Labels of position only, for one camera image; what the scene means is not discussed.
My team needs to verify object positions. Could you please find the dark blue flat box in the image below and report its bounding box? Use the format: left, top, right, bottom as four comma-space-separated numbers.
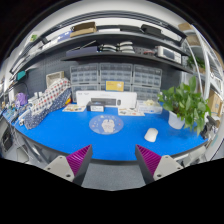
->
66, 46, 98, 57

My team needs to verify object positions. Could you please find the right sticker sheet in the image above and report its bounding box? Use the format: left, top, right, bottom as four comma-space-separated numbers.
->
118, 108, 145, 116

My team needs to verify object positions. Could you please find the sticker sheet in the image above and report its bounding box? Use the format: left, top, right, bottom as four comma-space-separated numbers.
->
118, 108, 145, 116
63, 104, 86, 112

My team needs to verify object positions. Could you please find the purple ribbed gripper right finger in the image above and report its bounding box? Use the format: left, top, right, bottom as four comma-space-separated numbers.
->
135, 145, 182, 184

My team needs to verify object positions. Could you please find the purple plush toy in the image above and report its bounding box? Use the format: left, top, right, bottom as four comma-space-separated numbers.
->
15, 93, 27, 107

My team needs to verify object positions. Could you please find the white electronic instrument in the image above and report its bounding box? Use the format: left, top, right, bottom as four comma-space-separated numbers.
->
157, 46, 181, 63

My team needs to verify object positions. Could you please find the left sticker sheet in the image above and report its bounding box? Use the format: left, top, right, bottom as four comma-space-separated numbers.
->
63, 104, 86, 112

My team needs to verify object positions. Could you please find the white keyboard box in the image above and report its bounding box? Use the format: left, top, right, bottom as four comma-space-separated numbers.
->
76, 91, 137, 108

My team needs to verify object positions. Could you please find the brown cardboard box on shelf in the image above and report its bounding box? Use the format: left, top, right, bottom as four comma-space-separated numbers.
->
70, 22, 97, 37

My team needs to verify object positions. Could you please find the blue desk mat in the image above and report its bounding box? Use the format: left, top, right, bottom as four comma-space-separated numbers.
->
16, 108, 205, 161

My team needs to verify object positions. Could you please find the yellow card box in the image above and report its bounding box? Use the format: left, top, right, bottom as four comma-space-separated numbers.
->
106, 81, 124, 92

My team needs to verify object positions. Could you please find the white computer mouse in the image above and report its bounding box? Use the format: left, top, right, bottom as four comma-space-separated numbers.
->
144, 128, 158, 142

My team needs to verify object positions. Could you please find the black case on top shelf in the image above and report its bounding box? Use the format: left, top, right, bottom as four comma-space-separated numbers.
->
141, 24, 162, 37

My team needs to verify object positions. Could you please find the white small container box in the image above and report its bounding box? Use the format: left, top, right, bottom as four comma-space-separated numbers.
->
136, 100, 162, 114

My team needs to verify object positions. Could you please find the middle grey drawer organizer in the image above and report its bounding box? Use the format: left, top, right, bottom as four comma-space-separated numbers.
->
99, 63, 132, 91

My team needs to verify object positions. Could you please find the right grey drawer organizer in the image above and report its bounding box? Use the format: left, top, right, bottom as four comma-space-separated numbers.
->
132, 65, 162, 101

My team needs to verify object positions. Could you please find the left grey drawer organizer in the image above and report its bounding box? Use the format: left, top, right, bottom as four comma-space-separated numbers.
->
70, 63, 99, 101

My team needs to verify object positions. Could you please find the small black box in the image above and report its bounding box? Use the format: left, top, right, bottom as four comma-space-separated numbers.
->
86, 102, 104, 112

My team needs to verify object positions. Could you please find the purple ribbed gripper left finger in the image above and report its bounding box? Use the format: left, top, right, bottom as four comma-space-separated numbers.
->
45, 145, 93, 186

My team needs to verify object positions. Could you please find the green potted plant white pot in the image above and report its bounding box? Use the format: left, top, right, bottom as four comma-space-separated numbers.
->
158, 76, 211, 134

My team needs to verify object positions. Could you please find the beige framed box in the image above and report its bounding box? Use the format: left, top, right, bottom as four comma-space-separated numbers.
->
46, 71, 64, 86

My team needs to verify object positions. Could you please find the patterned fabric bag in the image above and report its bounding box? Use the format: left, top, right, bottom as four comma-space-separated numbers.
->
24, 78, 71, 129

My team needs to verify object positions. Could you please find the grey drawer organizer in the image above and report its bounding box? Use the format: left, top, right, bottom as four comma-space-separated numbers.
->
70, 63, 99, 101
99, 63, 132, 91
132, 65, 162, 101

